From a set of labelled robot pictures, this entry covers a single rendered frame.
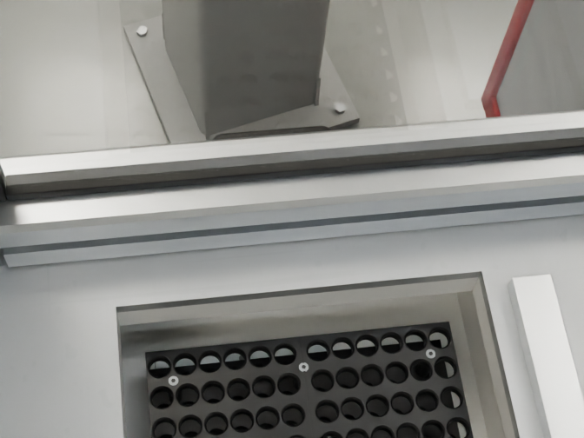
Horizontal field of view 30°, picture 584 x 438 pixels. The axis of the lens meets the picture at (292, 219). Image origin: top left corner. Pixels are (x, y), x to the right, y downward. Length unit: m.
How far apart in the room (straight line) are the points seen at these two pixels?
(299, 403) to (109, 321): 0.12
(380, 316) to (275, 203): 0.17
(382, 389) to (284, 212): 0.12
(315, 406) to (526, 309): 0.13
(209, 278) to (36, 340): 0.10
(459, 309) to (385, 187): 0.17
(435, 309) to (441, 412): 0.11
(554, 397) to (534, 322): 0.04
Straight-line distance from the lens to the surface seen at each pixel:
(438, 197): 0.58
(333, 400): 0.62
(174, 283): 0.59
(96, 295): 0.59
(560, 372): 0.58
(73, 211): 0.56
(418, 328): 0.64
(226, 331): 0.70
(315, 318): 0.70
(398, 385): 0.62
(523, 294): 0.60
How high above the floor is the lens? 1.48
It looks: 62 degrees down
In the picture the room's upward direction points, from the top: 7 degrees clockwise
